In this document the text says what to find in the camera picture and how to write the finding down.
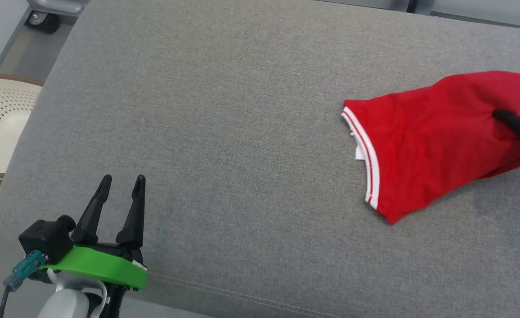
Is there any red Bulls 23 jersey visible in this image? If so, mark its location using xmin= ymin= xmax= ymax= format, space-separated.
xmin=341 ymin=71 xmax=520 ymax=225

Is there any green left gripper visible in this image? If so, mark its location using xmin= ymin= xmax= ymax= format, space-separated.
xmin=39 ymin=174 xmax=148 ymax=291

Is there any cream perforated laundry basket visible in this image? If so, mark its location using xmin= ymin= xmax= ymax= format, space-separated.
xmin=0 ymin=73 xmax=44 ymax=180

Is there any teal left cable connector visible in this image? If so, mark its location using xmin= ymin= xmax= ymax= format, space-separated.
xmin=2 ymin=250 xmax=48 ymax=292

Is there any black caster wheel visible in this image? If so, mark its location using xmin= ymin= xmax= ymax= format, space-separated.
xmin=24 ymin=11 xmax=61 ymax=35

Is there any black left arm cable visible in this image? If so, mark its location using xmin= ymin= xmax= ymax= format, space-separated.
xmin=0 ymin=285 xmax=14 ymax=318

